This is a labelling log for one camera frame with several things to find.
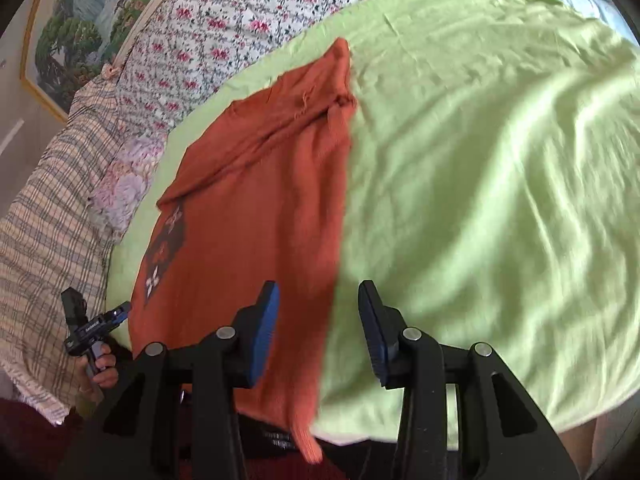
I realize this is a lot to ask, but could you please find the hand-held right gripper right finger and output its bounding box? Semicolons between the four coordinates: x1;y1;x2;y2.
358;280;581;480

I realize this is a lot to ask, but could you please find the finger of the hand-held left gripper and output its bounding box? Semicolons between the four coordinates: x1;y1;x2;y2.
97;301;132;331
61;287;87;333

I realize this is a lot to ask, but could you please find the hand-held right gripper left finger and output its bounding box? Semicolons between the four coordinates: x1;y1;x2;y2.
55;280;279;480

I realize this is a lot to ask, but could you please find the orange towel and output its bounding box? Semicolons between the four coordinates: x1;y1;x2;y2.
127;37;358;463

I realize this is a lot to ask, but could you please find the person's left hand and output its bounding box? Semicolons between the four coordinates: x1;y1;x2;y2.
77;341;120;405

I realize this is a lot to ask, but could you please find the plaid quilt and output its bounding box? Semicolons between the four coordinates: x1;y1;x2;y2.
0;67;126;426

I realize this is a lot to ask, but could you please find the black printed waistband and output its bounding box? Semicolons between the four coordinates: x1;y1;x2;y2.
239;411;303;461

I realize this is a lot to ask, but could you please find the person's dark red clothing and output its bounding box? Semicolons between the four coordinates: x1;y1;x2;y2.
0;395;351;480

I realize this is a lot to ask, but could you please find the purple floral pillow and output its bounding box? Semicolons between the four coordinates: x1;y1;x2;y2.
87;132;168;241

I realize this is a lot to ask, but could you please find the light green bed sheet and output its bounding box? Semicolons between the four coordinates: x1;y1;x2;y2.
107;0;640;453

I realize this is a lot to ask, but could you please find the framed landscape painting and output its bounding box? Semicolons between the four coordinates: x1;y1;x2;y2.
20;0;201;123

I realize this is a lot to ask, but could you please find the pink floral quilt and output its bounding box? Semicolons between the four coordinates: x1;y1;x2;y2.
112;0;501;138

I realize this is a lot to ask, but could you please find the light blue cloth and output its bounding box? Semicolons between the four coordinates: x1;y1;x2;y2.
545;0;632;31

